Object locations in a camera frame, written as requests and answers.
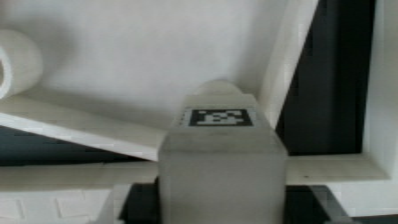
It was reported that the white leg with tag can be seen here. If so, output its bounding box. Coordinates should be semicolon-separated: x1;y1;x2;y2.
158;81;287;224

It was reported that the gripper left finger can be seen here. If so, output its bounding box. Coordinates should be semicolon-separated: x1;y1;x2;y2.
95;178;163;224

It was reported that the white square tabletop part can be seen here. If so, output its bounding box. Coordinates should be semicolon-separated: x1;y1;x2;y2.
0;0;319;159

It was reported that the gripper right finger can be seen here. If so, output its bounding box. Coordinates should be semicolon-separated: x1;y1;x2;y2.
284;185;358;224

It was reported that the white U-shaped obstacle fence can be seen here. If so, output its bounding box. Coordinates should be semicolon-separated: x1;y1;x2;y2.
0;0;398;224

